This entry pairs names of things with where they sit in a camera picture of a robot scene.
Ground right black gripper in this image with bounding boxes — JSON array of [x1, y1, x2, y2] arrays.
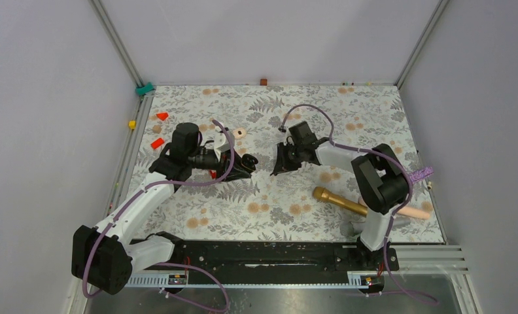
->
[[273, 142, 304, 174]]

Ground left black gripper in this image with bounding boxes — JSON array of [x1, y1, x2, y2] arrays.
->
[[188, 148, 252, 182]]

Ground black earbud case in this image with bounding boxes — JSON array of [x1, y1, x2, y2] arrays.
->
[[240, 154, 258, 173]]

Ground pink earbud charging case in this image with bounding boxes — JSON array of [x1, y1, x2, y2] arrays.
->
[[233, 128, 247, 139]]

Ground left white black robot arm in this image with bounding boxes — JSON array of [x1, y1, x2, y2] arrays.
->
[[71, 121, 258, 298]]

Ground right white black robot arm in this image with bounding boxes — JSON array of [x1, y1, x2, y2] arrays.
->
[[272, 122, 413, 270]]

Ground floral table mat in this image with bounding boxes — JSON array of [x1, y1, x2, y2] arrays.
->
[[129, 85, 421, 241]]

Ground gold microphone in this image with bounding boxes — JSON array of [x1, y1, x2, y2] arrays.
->
[[312, 186, 368, 217]]

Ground red flat block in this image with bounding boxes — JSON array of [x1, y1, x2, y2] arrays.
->
[[150, 138, 165, 150]]

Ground grey microphone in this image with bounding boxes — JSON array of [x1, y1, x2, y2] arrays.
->
[[339, 217, 411, 238]]

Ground red triangular block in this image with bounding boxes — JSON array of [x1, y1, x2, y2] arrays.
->
[[156, 112, 169, 121]]

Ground pink microphone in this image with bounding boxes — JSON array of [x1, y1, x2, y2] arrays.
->
[[355, 198, 430, 220]]

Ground teal block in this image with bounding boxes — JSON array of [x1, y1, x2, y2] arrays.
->
[[135, 82, 155, 96]]

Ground purple glitter microphone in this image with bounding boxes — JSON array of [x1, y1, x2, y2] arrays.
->
[[409, 166, 434, 184]]

